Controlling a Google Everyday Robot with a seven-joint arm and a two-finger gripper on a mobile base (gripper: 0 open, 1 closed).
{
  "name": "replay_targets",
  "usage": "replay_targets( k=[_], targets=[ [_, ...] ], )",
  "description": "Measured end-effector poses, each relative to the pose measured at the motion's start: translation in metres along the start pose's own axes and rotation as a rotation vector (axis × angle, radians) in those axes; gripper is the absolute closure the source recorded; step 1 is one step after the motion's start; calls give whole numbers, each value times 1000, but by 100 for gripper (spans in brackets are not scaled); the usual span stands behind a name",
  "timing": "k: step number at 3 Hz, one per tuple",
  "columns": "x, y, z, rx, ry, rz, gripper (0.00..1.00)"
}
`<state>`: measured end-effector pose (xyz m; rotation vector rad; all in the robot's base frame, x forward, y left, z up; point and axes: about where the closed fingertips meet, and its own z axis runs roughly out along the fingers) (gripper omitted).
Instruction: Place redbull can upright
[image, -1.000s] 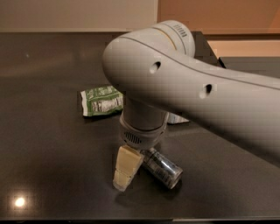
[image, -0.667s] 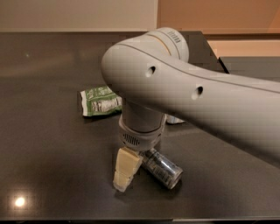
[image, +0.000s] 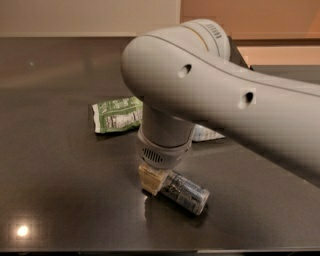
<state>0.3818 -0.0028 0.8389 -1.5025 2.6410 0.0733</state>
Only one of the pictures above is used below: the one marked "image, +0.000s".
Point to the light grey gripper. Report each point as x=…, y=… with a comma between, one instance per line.
x=162, y=156

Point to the silver blue redbull can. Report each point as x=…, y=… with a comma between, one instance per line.
x=185, y=193

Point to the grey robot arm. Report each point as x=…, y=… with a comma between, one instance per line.
x=184, y=77

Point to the clear plastic water bottle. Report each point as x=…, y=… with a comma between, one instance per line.
x=202, y=134

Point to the green snack bag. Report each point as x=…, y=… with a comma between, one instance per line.
x=117, y=115

